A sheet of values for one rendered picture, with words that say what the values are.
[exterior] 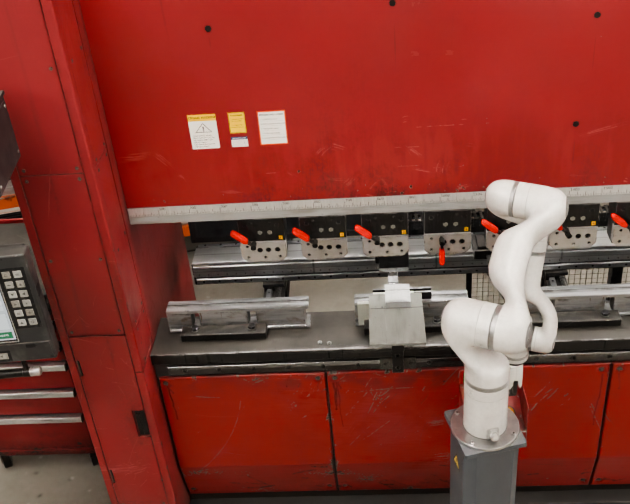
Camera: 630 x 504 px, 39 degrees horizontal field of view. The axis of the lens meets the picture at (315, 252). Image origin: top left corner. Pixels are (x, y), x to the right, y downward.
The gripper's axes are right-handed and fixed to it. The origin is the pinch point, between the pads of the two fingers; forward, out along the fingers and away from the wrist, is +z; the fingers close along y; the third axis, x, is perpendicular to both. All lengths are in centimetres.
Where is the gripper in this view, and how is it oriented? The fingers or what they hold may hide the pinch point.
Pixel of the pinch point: (511, 389)
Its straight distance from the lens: 293.9
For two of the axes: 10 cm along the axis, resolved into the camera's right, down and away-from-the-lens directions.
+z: 0.8, 7.7, 6.3
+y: 0.0, 6.3, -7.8
